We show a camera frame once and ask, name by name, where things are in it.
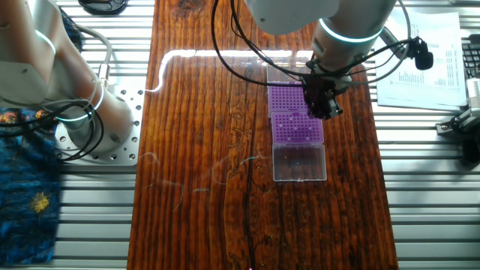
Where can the printed white paper sheet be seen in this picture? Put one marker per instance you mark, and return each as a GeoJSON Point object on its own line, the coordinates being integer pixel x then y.
{"type": "Point", "coordinates": [431, 93]}

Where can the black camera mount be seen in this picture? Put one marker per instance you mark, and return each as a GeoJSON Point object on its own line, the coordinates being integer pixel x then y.
{"type": "Point", "coordinates": [471, 152]}

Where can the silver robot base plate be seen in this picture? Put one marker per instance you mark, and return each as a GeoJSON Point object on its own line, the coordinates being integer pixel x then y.
{"type": "Point", "coordinates": [129, 155]}

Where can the blue starry patterned cloth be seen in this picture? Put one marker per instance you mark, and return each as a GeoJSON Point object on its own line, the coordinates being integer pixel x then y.
{"type": "Point", "coordinates": [26, 210]}

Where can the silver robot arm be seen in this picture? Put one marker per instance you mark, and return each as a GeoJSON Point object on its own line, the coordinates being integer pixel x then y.
{"type": "Point", "coordinates": [33, 56]}

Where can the brown wooden board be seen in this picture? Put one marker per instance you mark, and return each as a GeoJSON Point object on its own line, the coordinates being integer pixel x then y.
{"type": "Point", "coordinates": [195, 150]}

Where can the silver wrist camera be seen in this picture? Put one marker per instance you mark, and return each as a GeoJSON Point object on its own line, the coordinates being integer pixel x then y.
{"type": "Point", "coordinates": [390, 37]}

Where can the white ribbed block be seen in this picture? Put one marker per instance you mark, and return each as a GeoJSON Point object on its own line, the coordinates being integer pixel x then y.
{"type": "Point", "coordinates": [474, 93]}

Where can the black keyboard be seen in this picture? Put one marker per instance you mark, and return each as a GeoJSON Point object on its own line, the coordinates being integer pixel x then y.
{"type": "Point", "coordinates": [473, 60]}

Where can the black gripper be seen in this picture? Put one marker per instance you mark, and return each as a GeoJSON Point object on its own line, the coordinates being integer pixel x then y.
{"type": "Point", "coordinates": [318, 92]}

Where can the purple pipette tip box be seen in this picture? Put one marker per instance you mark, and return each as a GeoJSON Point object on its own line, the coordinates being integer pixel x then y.
{"type": "Point", "coordinates": [285, 129]}
{"type": "Point", "coordinates": [285, 99]}

